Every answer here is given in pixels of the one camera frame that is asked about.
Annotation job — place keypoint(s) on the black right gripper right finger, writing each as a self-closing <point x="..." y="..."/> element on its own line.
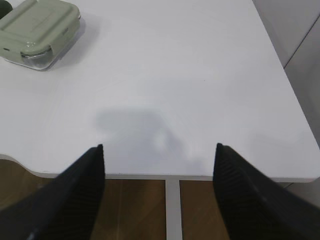
<point x="254" y="207"/>

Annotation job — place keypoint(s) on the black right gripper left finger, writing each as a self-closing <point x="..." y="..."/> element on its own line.
<point x="64" y="209"/>

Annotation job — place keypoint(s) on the green lidded food container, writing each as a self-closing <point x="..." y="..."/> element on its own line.
<point x="36" y="32"/>

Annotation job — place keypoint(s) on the white table leg bar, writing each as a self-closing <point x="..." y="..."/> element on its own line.
<point x="173" y="210"/>

